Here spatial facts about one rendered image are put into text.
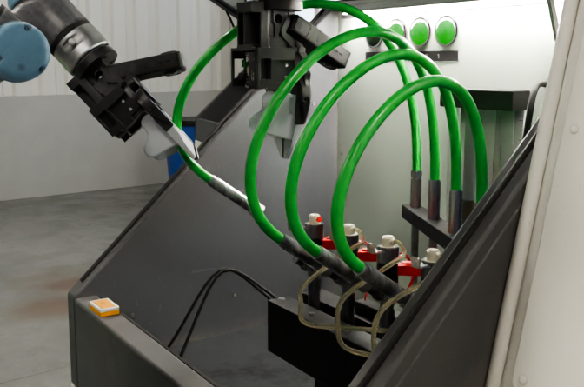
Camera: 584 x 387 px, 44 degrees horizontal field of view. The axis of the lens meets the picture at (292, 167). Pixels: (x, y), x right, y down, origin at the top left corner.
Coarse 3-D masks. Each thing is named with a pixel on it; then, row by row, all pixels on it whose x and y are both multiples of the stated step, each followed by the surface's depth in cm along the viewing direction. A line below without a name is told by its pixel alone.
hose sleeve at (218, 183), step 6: (210, 180) 109; (216, 180) 109; (210, 186) 110; (216, 186) 109; (222, 186) 109; (228, 186) 110; (222, 192) 110; (228, 192) 110; (234, 192) 110; (240, 192) 111; (234, 198) 110; (240, 198) 110; (246, 198) 111; (240, 204) 111; (246, 204) 110
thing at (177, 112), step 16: (304, 0) 108; (320, 0) 109; (352, 16) 110; (368, 16) 111; (400, 64) 112; (192, 80) 107; (176, 112) 107; (416, 112) 114; (416, 128) 114; (416, 144) 115; (192, 160) 108; (416, 160) 115; (208, 176) 109; (416, 176) 115
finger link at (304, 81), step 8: (304, 80) 97; (296, 88) 97; (304, 88) 97; (296, 96) 97; (304, 96) 97; (296, 104) 98; (304, 104) 97; (296, 112) 98; (304, 112) 98; (296, 120) 98; (304, 120) 99
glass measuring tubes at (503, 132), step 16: (480, 96) 109; (496, 96) 107; (512, 96) 104; (528, 96) 106; (464, 112) 116; (480, 112) 113; (496, 112) 110; (512, 112) 106; (464, 128) 116; (496, 128) 111; (512, 128) 107; (448, 144) 116; (464, 144) 114; (496, 144) 111; (512, 144) 107; (448, 160) 117; (464, 160) 114; (496, 160) 111; (448, 176) 117; (464, 176) 114; (496, 176) 111; (448, 192) 117; (464, 192) 114; (464, 208) 115
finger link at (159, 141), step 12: (144, 120) 106; (156, 132) 106; (168, 132) 105; (180, 132) 105; (156, 144) 106; (168, 144) 105; (180, 144) 105; (192, 144) 107; (156, 156) 106; (192, 156) 106
